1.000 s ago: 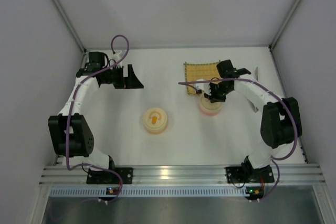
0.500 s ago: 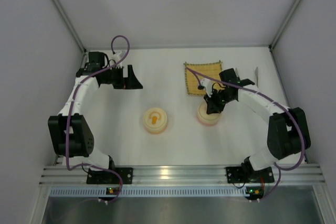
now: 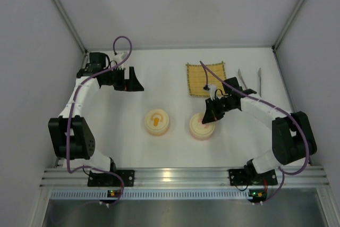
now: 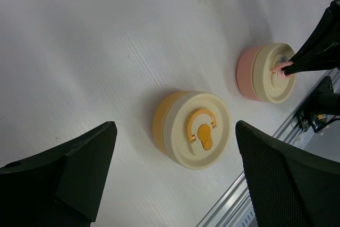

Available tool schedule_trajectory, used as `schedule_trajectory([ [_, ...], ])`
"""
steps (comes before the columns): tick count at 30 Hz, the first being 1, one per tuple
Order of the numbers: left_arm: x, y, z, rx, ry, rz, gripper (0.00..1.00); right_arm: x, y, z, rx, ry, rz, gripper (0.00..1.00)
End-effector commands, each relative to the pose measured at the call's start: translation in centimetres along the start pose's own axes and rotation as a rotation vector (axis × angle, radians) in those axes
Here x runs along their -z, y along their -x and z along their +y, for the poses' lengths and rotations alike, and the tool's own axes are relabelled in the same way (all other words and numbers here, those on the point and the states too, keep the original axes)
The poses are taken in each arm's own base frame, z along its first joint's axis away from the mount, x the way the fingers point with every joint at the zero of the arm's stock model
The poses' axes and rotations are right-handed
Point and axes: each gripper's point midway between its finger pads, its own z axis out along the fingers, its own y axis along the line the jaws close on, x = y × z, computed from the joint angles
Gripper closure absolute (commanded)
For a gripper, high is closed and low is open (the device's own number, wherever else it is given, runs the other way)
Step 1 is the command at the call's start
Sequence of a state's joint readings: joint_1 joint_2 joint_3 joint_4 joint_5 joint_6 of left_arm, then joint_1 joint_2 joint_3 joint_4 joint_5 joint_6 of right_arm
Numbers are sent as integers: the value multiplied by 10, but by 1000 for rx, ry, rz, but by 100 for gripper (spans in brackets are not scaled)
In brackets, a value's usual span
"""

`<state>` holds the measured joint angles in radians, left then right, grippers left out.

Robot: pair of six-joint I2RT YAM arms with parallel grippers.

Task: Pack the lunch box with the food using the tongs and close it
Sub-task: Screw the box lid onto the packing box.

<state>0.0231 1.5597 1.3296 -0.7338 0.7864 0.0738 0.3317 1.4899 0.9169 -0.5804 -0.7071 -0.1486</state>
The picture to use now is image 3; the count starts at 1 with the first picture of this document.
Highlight left aluminium frame post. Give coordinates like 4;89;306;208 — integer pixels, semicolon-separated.
51;0;88;55

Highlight bamboo sushi mat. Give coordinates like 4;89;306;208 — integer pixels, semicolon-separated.
186;62;226;98

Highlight aluminium mounting rail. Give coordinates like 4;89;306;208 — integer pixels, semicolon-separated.
39;166;329;189

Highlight metal tongs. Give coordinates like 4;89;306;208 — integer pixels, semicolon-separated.
237;68;262;97

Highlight pink lunch bowl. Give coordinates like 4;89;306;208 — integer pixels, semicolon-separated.
190;130;214;141

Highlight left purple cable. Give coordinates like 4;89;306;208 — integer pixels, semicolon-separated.
65;35;133;206

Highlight slotted cable duct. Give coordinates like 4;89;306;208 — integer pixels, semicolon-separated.
50;187;266;201

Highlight cream lid pink handle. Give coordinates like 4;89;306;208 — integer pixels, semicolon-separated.
189;113;216;133

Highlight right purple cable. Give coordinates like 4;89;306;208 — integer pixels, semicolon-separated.
199;60;311;205

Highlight cream lid orange handle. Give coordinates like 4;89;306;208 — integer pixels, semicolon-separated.
144;109;169;126

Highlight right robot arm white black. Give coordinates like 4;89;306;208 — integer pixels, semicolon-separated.
202;78;317;184

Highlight right aluminium frame post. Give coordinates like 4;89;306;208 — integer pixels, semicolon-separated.
272;0;324;51

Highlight aluminium frame post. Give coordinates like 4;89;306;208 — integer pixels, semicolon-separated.
272;0;324;51
51;0;88;55

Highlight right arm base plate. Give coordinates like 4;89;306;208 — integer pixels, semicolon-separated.
228;167;278;187

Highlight orange lunch bowl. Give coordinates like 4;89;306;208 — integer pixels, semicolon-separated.
145;121;170;136

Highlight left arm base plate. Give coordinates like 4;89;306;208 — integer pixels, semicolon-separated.
87;169;135;187

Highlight purple cable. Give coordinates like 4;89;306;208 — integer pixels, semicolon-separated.
199;60;311;205
65;35;133;206

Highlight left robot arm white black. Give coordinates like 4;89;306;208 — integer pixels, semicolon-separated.
48;52;144;183

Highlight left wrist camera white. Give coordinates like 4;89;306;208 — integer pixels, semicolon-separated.
112;51;128;64

